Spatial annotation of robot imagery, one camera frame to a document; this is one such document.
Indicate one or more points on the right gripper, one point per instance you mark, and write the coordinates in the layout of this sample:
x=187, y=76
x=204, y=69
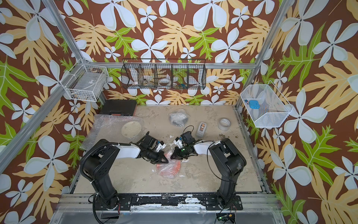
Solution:
x=177, y=155

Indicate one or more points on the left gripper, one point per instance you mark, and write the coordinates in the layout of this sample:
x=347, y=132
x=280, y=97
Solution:
x=160, y=158

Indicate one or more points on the cream dinner plate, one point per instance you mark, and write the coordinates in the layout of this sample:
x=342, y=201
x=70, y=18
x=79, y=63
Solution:
x=131, y=129

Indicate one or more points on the orange dinner plate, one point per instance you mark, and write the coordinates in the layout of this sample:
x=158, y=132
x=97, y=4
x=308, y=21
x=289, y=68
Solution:
x=169, y=170

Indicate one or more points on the bubble wrap pile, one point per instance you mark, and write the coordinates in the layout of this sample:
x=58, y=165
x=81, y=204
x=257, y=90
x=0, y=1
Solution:
x=108, y=127

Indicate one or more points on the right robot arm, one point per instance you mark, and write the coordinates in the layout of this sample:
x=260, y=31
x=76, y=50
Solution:
x=228, y=159

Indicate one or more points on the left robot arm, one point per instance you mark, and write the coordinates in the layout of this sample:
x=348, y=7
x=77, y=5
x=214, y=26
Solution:
x=97, y=162

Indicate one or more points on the grey tape dispenser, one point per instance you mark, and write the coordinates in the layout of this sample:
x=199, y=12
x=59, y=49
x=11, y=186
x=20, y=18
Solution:
x=201, y=129

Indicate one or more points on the clear tape roll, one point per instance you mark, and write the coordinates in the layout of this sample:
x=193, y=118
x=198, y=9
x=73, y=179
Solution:
x=224, y=124

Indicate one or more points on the black plastic case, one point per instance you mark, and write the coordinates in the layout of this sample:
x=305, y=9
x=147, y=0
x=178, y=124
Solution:
x=119, y=107

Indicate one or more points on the blue small object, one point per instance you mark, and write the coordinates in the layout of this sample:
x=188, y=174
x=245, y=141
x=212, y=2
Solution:
x=254, y=104

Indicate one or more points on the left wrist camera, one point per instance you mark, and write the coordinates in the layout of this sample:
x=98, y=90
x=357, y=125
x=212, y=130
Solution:
x=160, y=146

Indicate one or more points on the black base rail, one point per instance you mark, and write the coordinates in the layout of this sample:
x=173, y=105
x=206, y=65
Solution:
x=203, y=201

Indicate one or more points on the black wire basket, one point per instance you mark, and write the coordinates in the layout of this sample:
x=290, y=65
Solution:
x=179, y=74

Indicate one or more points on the white wire basket right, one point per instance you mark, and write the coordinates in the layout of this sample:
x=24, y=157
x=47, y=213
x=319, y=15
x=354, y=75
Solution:
x=274, y=106

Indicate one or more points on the white wire basket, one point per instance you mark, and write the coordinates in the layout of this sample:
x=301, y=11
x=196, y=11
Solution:
x=274, y=106
x=85, y=81

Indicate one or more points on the white wire basket left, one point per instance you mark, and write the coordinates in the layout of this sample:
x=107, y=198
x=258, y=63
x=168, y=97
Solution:
x=85, y=81

